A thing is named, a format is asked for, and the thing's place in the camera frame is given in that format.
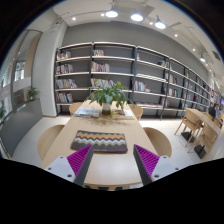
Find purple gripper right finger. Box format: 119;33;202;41
133;145;159;185

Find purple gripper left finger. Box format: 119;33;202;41
67;145;93;186

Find zigzag patterned folded towel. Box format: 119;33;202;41
71;130;128;153

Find wooden chair near right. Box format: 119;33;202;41
144;127;172;157

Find long wooden table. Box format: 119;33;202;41
41;101;157;188

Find wooden chair near left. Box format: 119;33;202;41
37;125;64;159

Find open book left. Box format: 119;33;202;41
74;107;100;117

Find open book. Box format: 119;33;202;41
112;109;134;119
74;107;100;117

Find wooden chair far right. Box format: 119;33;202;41
129;104;143;119

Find open book right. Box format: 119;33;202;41
112;109;134;119

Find wooden chair at side table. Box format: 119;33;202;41
181;109;202;135

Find wooden side table right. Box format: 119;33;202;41
188;108;221;159

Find green potted plant on table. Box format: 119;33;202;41
86;82;127;115

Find potted plant by window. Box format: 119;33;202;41
27;87;39;101

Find round ceiling lamp right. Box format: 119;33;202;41
155;21;166;29

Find round ceiling lamp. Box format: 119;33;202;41
131;13;143;22
155;21;166;29
106;10;118;18

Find round ceiling lamp middle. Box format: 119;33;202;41
131;13;143;22

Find round ceiling lamp left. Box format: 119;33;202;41
106;10;118;18

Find large wall bookshelf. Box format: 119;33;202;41
54;42;213;118

